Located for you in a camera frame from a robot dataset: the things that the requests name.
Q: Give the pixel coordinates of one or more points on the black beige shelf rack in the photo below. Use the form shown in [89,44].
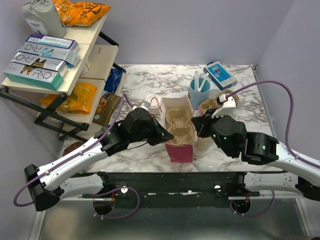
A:
[98,52]

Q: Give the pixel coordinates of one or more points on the light blue utensil cup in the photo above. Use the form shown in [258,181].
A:
[195,97]

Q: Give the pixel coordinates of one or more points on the grey coffee bag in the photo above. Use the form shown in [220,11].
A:
[43,18]

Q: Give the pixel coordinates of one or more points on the silver R&O box upper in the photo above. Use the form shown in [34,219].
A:
[71,58]

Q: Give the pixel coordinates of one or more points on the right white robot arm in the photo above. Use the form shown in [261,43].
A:
[257,148]

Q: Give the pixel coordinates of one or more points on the white paper coffee cup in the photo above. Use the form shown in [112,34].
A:
[155,108]

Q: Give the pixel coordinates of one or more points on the orange snack bag lower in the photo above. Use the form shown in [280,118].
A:
[81,99]

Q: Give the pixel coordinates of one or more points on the stack of paper cups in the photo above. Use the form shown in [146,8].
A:
[204,143]

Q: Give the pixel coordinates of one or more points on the blue white razor box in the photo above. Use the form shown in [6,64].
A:
[221,77]

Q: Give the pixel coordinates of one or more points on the blue snack bag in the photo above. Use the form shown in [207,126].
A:
[113,80]

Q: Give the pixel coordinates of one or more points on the teal R&O box front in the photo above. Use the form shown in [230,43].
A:
[32,76]

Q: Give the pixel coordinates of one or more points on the white sachet stick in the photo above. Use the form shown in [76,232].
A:
[197,86]
[201,85]

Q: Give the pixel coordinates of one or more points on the brown snack bag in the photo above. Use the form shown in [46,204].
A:
[108,103]

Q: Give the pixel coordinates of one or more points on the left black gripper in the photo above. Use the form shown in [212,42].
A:
[160,134]

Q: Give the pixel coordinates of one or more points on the brown pink paper bag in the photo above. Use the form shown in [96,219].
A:
[182,154]

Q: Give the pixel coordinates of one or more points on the white plastic cup lid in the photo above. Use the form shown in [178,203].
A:
[153,99]

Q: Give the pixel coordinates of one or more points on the orange snack bag top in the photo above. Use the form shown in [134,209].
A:
[82,13]

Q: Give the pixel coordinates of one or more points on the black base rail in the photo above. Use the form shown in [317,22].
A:
[173,189]

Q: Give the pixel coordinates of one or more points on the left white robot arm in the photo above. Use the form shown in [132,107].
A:
[50,183]

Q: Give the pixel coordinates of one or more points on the stack of cardboard carriers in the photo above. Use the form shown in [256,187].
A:
[212,103]

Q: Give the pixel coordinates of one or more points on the silver r&o box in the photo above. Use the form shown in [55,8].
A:
[42,62]
[71,58]

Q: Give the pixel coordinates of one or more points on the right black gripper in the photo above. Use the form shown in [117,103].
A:
[201,124]

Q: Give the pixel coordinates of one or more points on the brown cardboard cup carrier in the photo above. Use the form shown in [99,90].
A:
[178,122]

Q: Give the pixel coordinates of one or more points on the orange snack bag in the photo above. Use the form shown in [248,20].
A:
[82,13]
[81,99]

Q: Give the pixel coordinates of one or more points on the brown chocolate muffin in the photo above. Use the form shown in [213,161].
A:
[72,147]

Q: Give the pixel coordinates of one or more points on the silver R&O box middle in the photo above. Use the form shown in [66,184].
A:
[42,62]

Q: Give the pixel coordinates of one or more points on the purple white box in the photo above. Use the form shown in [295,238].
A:
[63,43]

